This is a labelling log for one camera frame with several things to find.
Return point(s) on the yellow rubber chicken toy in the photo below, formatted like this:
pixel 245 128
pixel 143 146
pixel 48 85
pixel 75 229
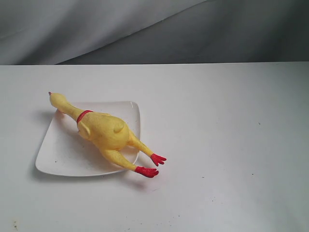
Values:
pixel 109 134

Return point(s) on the white square plate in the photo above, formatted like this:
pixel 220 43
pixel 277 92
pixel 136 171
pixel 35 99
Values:
pixel 65 153

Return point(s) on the grey backdrop cloth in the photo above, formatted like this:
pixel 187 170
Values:
pixel 89 32

